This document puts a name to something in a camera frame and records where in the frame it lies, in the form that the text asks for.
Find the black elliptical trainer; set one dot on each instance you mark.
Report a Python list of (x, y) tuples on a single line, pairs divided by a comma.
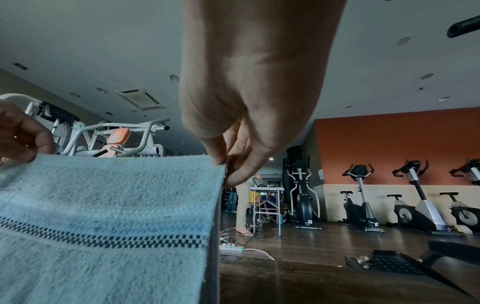
[(303, 204)]

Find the person's left hand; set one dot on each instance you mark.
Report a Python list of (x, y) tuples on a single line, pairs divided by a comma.
[(22, 136)]

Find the white green power strip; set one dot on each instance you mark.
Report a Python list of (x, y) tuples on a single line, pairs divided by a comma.
[(230, 246)]

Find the yellow plastic crate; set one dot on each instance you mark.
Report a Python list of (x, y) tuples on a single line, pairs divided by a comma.
[(257, 198)]

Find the black perforated platform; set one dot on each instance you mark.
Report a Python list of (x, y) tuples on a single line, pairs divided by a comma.
[(397, 261)]

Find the blue water bottle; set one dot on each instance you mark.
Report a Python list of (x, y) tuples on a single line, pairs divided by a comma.
[(281, 219)]

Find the black exercise bike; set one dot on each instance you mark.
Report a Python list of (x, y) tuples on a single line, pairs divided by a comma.
[(423, 213), (467, 213)]

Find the silver metal part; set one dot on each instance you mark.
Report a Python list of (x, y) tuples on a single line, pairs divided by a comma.
[(362, 259)]

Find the grey towel striped border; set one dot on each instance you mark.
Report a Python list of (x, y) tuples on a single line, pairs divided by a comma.
[(112, 207)]

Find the person's right hand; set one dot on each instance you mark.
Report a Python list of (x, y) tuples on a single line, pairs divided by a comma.
[(255, 74)]

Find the white folding table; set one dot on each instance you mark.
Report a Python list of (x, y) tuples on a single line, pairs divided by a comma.
[(268, 188)]

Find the black gym equipment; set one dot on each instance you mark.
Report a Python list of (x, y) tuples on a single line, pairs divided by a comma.
[(360, 213)]

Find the orange padded gym machine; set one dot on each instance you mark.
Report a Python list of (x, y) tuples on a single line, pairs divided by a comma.
[(118, 136)]

